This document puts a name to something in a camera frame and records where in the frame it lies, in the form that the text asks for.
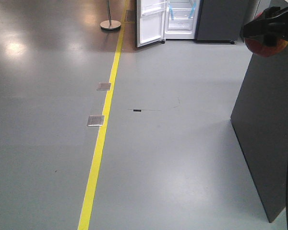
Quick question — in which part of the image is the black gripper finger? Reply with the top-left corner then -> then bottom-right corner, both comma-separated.
242,6 -> 288,46

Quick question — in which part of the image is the red apple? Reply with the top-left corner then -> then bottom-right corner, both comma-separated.
243,13 -> 288,57

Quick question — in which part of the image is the white fridge door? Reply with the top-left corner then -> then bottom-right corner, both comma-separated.
135,0 -> 167,48

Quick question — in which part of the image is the grey fridge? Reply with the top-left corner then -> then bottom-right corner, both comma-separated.
164,0 -> 249,43

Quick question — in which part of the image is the dark grey panel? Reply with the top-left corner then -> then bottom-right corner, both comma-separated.
230,46 -> 288,222

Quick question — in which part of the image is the clear crisper drawer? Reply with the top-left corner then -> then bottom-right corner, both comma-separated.
167,19 -> 193,32

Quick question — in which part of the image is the silver floor plate far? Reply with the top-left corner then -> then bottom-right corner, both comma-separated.
97,82 -> 111,91

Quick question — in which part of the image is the silver floor plate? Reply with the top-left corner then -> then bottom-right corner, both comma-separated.
97,82 -> 111,91
87,115 -> 105,127

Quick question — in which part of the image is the silver floor plate near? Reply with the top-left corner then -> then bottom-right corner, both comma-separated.
87,115 -> 105,127

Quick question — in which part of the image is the matte silver stanchion post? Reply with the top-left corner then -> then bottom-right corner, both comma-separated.
100,0 -> 121,31

